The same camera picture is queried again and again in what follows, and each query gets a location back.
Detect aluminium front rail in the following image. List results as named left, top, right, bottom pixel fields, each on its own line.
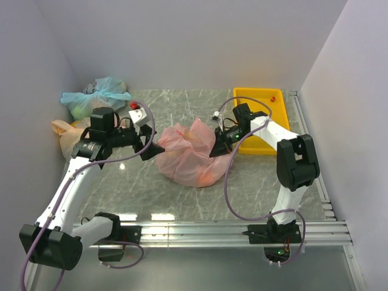
left=32, top=221, right=353, bottom=249

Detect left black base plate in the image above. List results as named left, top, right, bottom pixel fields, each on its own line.
left=101, top=226, right=142, bottom=244

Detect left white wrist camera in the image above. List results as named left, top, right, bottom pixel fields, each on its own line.
left=129, top=107, right=150, bottom=133

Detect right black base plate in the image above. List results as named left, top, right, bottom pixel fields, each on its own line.
left=242, top=224, right=302, bottom=244

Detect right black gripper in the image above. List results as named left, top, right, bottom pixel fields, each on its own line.
left=210, top=125, right=251, bottom=158

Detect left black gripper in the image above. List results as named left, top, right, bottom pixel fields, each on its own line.
left=107, top=122, right=165, bottom=159

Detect pink plastic bag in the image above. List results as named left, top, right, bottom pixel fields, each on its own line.
left=155, top=118, right=231, bottom=188

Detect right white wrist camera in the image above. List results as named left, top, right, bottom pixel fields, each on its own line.
left=210, top=111, right=224, bottom=128

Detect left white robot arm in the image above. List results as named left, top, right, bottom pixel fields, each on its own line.
left=19, top=102, right=164, bottom=270

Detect yellow plastic tray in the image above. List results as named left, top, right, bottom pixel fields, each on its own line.
left=233, top=87, right=291, bottom=155

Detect blue tied plastic bag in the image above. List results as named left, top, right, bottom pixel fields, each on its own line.
left=60, top=76, right=132, bottom=121

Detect orange tied plastic bag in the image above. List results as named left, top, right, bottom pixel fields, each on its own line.
left=51, top=117, right=90, bottom=161

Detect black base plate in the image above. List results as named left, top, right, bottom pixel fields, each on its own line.
left=101, top=226, right=142, bottom=244
left=242, top=224, right=302, bottom=244

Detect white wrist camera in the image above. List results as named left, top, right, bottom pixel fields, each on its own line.
left=210, top=111, right=224, bottom=128
left=129, top=107, right=150, bottom=133

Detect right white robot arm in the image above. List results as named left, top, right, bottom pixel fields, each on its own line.
left=209, top=103, right=320, bottom=242

